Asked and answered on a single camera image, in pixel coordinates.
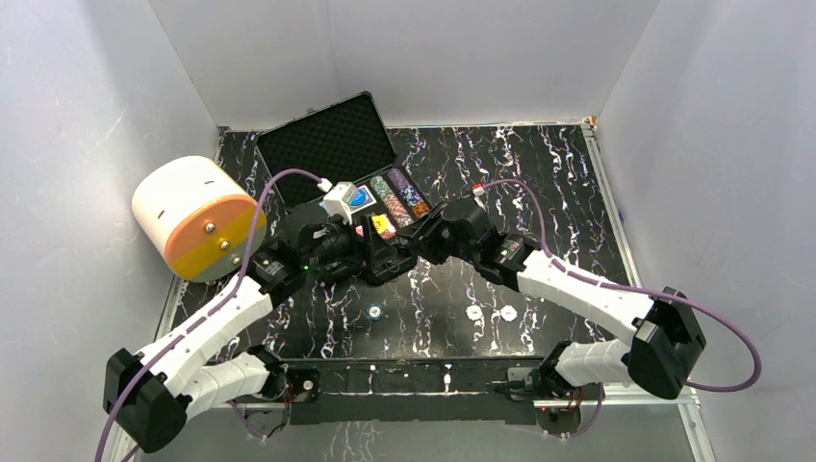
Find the green white chip stack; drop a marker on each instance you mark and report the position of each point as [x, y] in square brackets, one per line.
[392, 203]

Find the white and orange cylinder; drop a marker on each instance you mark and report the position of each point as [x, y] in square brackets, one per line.
[197, 217]

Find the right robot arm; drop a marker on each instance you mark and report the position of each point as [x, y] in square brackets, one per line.
[657, 340]

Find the red card deck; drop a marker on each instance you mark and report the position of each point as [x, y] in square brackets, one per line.
[359, 229]

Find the teal poker chip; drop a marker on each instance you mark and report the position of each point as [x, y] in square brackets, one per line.
[374, 312]

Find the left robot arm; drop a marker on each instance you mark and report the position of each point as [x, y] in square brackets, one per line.
[251, 294]

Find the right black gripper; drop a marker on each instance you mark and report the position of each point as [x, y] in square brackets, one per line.
[423, 235]

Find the yellow round button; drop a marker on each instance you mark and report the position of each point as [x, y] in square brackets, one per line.
[381, 223]

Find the white poker chip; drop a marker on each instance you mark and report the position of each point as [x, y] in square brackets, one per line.
[474, 313]
[508, 313]

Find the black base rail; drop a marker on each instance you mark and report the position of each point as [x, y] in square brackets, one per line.
[326, 391]

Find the blue small blind button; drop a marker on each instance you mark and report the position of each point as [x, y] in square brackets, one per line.
[359, 199]

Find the blue card deck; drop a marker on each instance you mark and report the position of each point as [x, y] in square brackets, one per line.
[372, 200]

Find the red yellow chip stack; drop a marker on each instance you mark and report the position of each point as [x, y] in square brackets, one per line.
[420, 209]

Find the black poker set case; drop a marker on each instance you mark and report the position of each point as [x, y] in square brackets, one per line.
[346, 144]

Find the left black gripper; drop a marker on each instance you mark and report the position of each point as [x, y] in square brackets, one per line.
[370, 256]

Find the purple chip stack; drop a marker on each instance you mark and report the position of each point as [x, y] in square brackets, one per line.
[406, 189]

